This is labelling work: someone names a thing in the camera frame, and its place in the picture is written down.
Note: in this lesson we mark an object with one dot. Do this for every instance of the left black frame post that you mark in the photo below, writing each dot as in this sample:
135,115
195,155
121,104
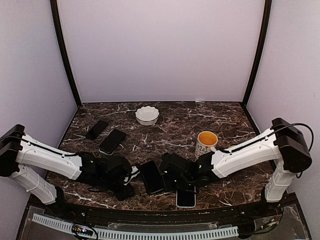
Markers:
63,52

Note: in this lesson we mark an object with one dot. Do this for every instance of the white fluted ceramic bowl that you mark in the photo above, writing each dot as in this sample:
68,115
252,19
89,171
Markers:
147,115

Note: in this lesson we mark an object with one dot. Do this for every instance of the light blue smartphone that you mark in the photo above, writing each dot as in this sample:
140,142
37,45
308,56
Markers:
186,198

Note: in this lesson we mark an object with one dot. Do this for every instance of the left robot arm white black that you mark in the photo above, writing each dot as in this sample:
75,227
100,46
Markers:
19,152

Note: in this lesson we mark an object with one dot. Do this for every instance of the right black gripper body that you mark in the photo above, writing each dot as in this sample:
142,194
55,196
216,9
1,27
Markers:
180,183

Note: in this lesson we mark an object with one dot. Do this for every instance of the white patterned mug yellow inside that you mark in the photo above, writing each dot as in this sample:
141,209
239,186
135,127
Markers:
206,142

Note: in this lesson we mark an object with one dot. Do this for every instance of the stacked phone with teal edge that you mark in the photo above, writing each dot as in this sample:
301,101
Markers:
112,141

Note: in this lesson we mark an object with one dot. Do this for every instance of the white slotted cable duct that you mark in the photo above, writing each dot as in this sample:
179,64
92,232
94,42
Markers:
119,231

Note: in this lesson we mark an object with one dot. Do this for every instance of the purple smartphone dark screen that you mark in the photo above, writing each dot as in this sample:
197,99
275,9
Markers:
152,178

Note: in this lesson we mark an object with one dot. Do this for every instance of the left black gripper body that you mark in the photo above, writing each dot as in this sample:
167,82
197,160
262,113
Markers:
120,195

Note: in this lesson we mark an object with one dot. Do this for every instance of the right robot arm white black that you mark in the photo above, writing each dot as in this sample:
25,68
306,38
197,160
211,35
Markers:
282,142

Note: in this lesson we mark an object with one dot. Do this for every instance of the black front rail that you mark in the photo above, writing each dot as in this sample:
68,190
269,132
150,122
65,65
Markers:
103,216

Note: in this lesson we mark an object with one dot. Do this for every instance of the small dark phone case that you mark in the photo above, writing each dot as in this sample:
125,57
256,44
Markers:
96,130

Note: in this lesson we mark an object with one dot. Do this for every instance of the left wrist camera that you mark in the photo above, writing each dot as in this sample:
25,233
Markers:
135,171

